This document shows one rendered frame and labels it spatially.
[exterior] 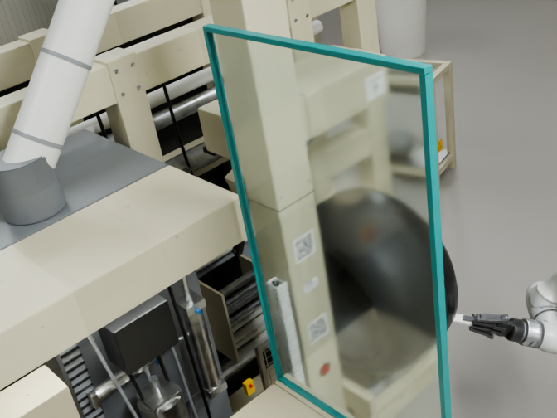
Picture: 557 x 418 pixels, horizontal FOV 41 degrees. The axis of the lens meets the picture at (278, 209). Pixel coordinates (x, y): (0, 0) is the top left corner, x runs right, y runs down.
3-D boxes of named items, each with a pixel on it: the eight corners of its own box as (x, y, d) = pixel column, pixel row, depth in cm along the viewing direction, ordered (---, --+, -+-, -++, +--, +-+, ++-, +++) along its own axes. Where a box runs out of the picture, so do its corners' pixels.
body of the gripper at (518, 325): (527, 335, 236) (500, 329, 235) (515, 347, 242) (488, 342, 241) (525, 314, 240) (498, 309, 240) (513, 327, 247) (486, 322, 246)
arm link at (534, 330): (532, 352, 243) (515, 349, 242) (529, 328, 248) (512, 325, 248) (545, 340, 236) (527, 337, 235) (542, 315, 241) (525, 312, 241)
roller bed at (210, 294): (238, 364, 257) (221, 296, 243) (212, 347, 268) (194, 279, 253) (279, 334, 268) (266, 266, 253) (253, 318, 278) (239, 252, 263)
